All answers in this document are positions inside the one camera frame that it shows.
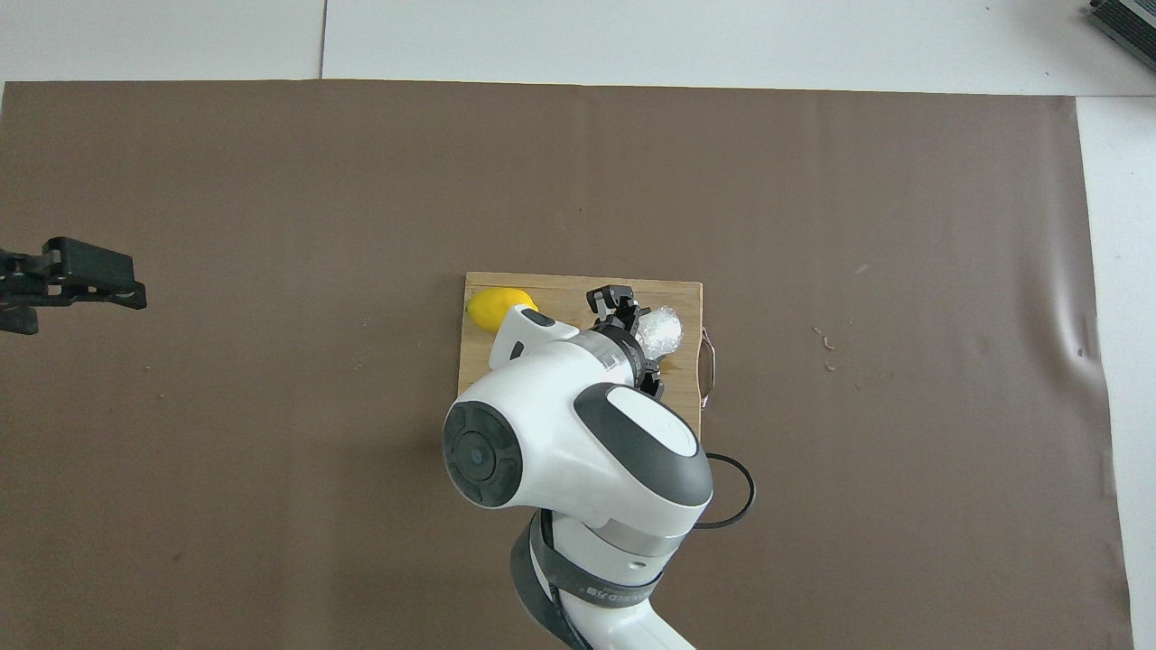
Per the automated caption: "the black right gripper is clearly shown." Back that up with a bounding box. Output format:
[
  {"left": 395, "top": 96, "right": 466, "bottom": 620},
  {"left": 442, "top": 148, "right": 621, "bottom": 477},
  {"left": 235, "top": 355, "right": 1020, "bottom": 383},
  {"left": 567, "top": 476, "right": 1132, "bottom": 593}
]
[{"left": 586, "top": 283, "right": 667, "bottom": 403}]

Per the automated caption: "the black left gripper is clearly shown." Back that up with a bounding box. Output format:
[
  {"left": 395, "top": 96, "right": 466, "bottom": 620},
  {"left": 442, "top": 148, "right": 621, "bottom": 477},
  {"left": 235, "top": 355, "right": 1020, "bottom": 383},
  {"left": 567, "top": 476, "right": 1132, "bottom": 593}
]
[{"left": 0, "top": 237, "right": 147, "bottom": 337}]

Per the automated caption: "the small clear glass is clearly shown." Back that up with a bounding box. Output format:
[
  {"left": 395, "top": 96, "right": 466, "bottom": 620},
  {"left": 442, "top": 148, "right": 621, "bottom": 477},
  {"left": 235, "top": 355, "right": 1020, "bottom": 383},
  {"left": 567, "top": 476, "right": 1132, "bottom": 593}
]
[{"left": 635, "top": 305, "right": 685, "bottom": 358}]

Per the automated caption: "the wooden cutting board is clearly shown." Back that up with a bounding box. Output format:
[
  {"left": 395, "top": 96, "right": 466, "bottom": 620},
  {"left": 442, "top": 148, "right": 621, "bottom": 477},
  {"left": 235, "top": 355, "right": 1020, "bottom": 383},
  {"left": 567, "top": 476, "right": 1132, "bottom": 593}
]
[{"left": 456, "top": 271, "right": 718, "bottom": 439}]

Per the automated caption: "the yellow lemon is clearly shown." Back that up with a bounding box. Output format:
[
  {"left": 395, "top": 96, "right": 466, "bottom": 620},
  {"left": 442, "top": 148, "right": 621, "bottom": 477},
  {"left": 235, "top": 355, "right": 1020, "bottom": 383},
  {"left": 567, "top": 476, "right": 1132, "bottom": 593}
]
[{"left": 466, "top": 287, "right": 540, "bottom": 335}]

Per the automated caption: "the brown paper table mat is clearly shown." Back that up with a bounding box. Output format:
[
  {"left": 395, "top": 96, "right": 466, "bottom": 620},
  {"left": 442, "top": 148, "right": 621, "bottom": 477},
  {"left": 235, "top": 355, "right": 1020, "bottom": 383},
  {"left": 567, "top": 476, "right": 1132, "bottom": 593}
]
[{"left": 0, "top": 79, "right": 1134, "bottom": 650}]

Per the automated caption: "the black ribbed device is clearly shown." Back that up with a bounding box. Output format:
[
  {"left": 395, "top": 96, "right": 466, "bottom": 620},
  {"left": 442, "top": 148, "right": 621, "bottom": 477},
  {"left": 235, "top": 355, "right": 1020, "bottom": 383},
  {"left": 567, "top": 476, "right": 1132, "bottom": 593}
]
[{"left": 1086, "top": 0, "right": 1156, "bottom": 48}]

